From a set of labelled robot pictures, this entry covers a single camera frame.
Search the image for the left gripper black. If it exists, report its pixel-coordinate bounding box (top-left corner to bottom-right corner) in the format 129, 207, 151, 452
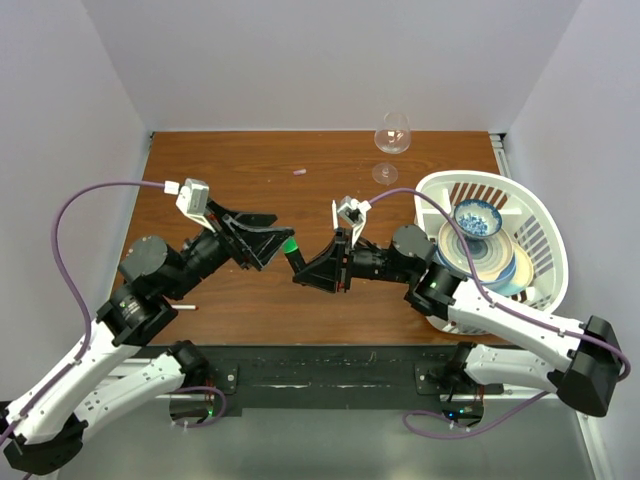
166, 197, 296, 299

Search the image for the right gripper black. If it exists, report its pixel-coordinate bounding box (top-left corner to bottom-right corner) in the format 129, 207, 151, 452
293, 227, 415, 293

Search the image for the green highlighter pen black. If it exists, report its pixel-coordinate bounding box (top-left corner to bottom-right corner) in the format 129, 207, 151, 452
285, 249, 309, 276

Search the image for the green highlighter cap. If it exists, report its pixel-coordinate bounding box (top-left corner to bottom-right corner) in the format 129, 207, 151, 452
282, 237, 298, 254

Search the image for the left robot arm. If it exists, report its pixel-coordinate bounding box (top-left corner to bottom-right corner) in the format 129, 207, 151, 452
1, 195, 294, 476

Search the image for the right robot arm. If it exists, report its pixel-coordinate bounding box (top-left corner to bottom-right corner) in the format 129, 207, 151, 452
283, 225, 627, 417

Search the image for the white pen blue tip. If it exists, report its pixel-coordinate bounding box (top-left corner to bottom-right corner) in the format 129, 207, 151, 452
331, 200, 339, 232

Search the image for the white pen red tip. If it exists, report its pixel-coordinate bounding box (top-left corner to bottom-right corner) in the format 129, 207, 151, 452
171, 304, 198, 311

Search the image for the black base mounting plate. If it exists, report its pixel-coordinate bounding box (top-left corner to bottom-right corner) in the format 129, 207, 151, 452
169, 344, 504, 422

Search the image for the clear wine glass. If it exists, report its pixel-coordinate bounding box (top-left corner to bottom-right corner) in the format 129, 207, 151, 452
372, 112, 411, 186

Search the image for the blue white patterned bowl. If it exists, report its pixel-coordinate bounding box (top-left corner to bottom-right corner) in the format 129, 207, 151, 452
453, 199, 503, 239

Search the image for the grey striped plate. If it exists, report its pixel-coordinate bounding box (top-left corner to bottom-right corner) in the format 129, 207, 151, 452
437, 222, 515, 283

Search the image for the cream plate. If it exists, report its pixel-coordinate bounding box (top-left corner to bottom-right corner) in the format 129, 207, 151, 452
510, 243, 534, 295

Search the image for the white plastic dish basket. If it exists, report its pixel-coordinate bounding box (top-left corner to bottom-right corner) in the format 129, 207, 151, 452
416, 170, 569, 313

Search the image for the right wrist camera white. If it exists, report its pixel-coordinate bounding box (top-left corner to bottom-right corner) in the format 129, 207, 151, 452
334, 196, 372, 247

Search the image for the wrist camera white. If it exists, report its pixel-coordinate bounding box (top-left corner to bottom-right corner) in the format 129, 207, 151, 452
163, 178, 209, 220
334, 196, 372, 247

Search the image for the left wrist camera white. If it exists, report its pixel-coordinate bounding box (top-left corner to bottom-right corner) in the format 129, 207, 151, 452
163, 178, 209, 220

